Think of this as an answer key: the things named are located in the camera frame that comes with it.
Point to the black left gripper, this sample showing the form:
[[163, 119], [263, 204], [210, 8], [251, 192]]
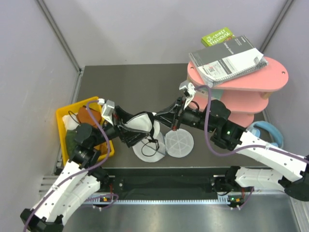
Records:
[[131, 137]]

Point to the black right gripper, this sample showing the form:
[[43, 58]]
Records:
[[167, 116]]

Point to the white bra with black straps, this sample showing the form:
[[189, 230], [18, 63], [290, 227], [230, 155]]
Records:
[[144, 150]]

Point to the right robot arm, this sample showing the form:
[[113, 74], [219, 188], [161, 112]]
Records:
[[286, 172]]

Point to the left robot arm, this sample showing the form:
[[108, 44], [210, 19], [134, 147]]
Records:
[[83, 175]]

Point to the orange bra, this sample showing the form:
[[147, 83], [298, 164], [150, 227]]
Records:
[[84, 117]]

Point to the mustard yellow garment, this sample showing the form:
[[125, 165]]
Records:
[[102, 148]]

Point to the yellow plastic bin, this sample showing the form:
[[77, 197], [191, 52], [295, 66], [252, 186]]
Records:
[[60, 112]]

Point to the white garment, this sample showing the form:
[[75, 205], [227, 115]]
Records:
[[70, 122]]

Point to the teal paperback book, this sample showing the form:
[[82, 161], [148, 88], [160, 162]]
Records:
[[216, 94]]

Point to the green garment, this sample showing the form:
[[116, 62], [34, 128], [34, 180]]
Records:
[[70, 141]]

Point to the grey spiral-bound manual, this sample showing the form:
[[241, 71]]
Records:
[[228, 60]]

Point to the pink three-tier shelf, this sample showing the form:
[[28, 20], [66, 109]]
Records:
[[248, 95]]

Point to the light blue headphones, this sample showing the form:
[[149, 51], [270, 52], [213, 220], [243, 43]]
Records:
[[277, 136]]

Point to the green treehouse book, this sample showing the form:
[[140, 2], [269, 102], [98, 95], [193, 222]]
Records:
[[217, 37]]

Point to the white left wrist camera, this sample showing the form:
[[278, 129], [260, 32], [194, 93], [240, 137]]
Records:
[[107, 111]]

